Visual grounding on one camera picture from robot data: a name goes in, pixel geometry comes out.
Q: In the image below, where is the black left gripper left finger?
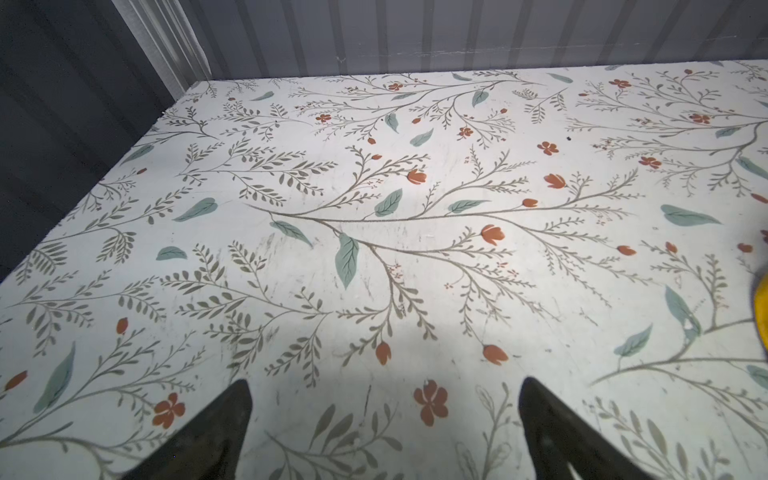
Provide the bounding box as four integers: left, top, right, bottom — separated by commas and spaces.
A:
124, 379, 253, 479

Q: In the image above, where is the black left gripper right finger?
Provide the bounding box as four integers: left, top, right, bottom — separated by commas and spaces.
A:
518, 377, 650, 479

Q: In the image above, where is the yellow cloth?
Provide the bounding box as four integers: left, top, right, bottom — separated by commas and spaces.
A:
752, 274, 768, 351

